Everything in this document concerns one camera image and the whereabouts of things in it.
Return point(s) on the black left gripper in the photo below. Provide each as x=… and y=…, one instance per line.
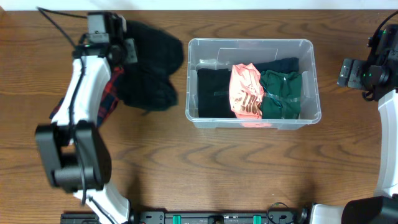
x=131, y=50

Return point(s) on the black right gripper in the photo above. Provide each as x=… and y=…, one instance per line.
x=357, y=81

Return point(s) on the large black garment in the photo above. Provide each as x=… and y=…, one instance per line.
x=146, y=84

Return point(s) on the navy blue garment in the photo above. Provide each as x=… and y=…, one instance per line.
x=285, y=65

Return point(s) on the dark green garment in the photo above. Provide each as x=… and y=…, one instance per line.
x=282, y=95

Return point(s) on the small black garment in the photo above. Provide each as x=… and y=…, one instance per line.
x=213, y=93

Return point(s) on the pink printed t-shirt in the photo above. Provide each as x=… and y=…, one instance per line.
x=246, y=95

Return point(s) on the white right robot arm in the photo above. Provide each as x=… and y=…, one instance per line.
x=381, y=79

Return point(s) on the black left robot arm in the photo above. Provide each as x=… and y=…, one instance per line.
x=73, y=153

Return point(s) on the red plaid folded shirt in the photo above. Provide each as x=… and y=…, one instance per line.
x=108, y=102

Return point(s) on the clear plastic storage bin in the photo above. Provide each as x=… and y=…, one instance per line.
x=224, y=53

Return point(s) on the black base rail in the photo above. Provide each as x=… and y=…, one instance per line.
x=282, y=216

